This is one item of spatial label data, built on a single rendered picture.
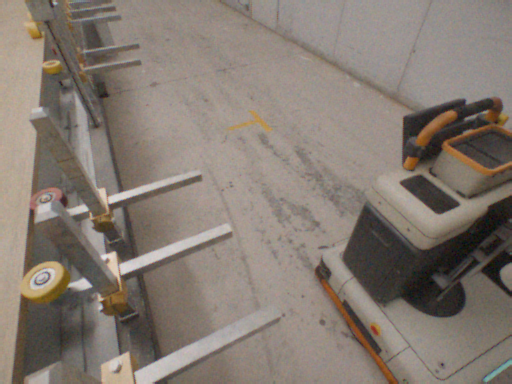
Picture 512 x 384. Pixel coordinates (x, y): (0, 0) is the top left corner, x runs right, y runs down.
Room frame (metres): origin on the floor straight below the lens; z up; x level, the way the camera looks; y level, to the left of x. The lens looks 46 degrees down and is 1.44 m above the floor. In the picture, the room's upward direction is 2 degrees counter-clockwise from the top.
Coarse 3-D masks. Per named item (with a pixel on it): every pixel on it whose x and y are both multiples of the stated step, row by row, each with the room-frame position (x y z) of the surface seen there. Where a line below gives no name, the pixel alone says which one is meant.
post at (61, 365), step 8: (48, 368) 0.08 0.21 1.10; (56, 368) 0.08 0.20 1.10; (64, 368) 0.08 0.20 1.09; (72, 368) 0.08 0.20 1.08; (32, 376) 0.07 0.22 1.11; (40, 376) 0.07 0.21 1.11; (48, 376) 0.07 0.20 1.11; (56, 376) 0.07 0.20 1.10; (64, 376) 0.07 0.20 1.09; (72, 376) 0.08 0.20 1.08; (80, 376) 0.08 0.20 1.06; (88, 376) 0.08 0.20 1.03
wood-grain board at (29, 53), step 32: (0, 0) 2.84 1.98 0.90; (0, 32) 1.97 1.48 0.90; (0, 64) 1.45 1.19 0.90; (32, 64) 1.44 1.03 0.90; (0, 96) 1.11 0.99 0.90; (32, 96) 1.10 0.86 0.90; (0, 128) 0.87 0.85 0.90; (32, 128) 0.86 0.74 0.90; (0, 160) 0.69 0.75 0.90; (32, 160) 0.68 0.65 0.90; (0, 192) 0.55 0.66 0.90; (32, 192) 0.55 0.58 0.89; (0, 224) 0.44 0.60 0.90; (32, 224) 0.45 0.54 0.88; (0, 256) 0.35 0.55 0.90; (0, 288) 0.27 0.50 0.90; (0, 320) 0.21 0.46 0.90; (0, 352) 0.15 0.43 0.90
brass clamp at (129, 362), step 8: (128, 352) 0.15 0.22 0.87; (120, 360) 0.14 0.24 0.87; (128, 360) 0.14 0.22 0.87; (136, 360) 0.15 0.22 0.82; (104, 368) 0.13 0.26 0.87; (128, 368) 0.13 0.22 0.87; (136, 368) 0.14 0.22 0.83; (104, 376) 0.12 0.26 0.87; (112, 376) 0.12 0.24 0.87; (120, 376) 0.12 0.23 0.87; (128, 376) 0.12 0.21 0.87
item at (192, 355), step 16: (272, 304) 0.24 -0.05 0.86; (240, 320) 0.21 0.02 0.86; (256, 320) 0.20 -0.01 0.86; (272, 320) 0.20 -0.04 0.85; (208, 336) 0.18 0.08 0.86; (224, 336) 0.18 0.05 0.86; (240, 336) 0.18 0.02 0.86; (176, 352) 0.15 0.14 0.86; (192, 352) 0.15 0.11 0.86; (208, 352) 0.15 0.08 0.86; (144, 368) 0.13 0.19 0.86; (160, 368) 0.13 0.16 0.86; (176, 368) 0.13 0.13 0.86
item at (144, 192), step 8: (176, 176) 0.66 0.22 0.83; (184, 176) 0.66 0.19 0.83; (192, 176) 0.66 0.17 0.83; (200, 176) 0.67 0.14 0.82; (152, 184) 0.63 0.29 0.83; (160, 184) 0.63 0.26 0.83; (168, 184) 0.63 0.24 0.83; (176, 184) 0.64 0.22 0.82; (184, 184) 0.64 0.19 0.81; (128, 192) 0.60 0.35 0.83; (136, 192) 0.60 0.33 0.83; (144, 192) 0.60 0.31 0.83; (152, 192) 0.60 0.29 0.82; (160, 192) 0.61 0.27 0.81; (112, 200) 0.57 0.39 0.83; (120, 200) 0.57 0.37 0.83; (128, 200) 0.58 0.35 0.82; (136, 200) 0.58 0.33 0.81; (72, 208) 0.54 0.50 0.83; (80, 208) 0.54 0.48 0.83; (112, 208) 0.56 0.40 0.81; (72, 216) 0.51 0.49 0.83; (80, 216) 0.52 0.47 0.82; (88, 216) 0.53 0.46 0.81
